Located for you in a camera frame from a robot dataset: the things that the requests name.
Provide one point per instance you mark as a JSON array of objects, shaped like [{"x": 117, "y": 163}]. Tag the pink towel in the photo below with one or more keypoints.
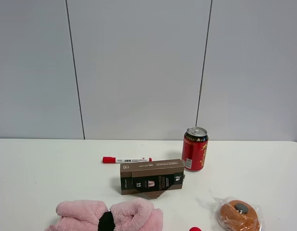
[{"x": 88, "y": 215}]

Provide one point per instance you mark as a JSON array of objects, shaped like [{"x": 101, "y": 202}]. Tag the red round object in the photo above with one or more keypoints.
[{"x": 194, "y": 229}]

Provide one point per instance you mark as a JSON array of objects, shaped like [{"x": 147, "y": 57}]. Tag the red drink can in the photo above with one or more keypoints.
[{"x": 194, "y": 148}]

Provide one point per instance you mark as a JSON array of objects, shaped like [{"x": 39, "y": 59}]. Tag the red whiteboard marker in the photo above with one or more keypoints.
[{"x": 114, "y": 160}]

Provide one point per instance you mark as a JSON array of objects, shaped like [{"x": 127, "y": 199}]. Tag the brown coffee capsule box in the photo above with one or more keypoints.
[{"x": 151, "y": 179}]

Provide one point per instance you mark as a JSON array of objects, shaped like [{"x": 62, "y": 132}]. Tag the wrapped brown pastry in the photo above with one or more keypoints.
[{"x": 237, "y": 215}]

